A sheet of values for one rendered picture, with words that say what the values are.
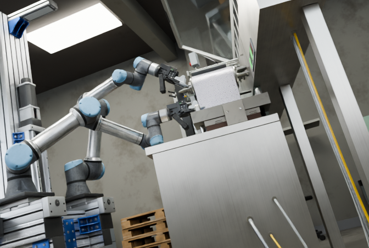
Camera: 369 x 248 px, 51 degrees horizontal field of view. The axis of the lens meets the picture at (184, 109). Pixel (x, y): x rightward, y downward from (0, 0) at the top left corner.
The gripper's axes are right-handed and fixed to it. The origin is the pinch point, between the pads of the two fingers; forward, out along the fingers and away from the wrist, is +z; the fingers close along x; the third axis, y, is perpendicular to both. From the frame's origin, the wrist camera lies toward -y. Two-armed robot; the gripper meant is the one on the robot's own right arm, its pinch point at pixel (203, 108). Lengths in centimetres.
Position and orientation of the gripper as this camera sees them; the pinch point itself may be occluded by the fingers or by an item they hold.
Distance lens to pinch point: 215.2
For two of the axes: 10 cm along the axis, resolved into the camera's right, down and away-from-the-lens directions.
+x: 1.5, 2.6, 9.5
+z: 9.6, -2.6, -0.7
